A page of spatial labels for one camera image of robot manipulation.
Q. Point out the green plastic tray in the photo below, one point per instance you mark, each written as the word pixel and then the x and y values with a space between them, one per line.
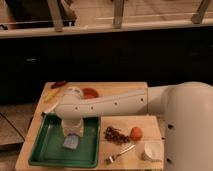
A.
pixel 48 149

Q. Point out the red round object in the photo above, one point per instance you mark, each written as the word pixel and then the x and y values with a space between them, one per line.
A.
pixel 90 93

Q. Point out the wooden railing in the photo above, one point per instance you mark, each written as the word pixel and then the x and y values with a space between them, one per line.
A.
pixel 38 18

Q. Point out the blue sponge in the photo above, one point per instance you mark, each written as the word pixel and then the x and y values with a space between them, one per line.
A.
pixel 71 141

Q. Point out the silver fork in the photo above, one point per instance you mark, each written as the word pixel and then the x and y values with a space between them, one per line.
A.
pixel 111 159

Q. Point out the dark red chili pepper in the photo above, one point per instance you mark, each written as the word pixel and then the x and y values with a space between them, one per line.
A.
pixel 58 84

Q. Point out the white cup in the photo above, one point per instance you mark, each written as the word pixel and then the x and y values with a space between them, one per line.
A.
pixel 152 152

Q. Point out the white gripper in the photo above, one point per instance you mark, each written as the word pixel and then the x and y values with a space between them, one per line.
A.
pixel 73 126

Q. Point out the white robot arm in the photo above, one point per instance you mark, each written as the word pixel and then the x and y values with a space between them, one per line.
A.
pixel 188 111

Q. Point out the dark grape bunch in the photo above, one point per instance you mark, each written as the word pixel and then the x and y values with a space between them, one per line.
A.
pixel 112 134

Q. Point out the orange fruit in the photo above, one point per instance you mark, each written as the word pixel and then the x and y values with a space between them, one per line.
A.
pixel 136 134

